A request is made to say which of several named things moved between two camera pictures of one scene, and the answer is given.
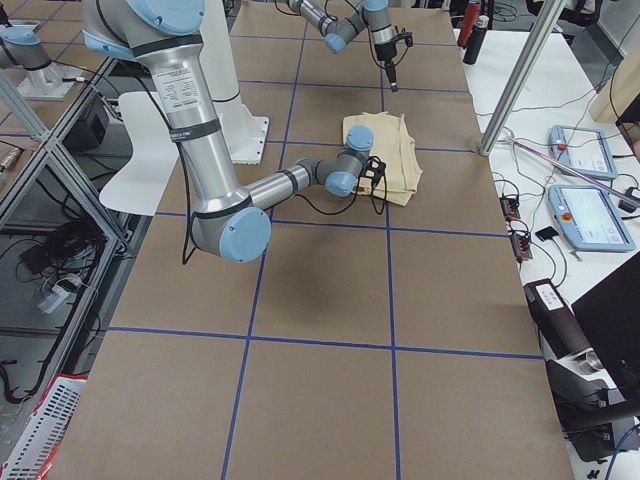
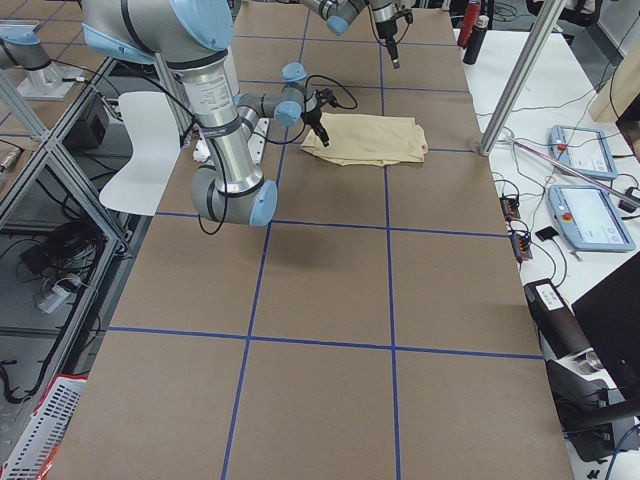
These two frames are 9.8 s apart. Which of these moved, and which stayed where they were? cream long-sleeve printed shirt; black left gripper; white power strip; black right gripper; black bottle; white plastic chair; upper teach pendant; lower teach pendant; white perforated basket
Moved: black left gripper; cream long-sleeve printed shirt; black right gripper
Stayed: white plastic chair; white perforated basket; lower teach pendant; white power strip; black bottle; upper teach pendant
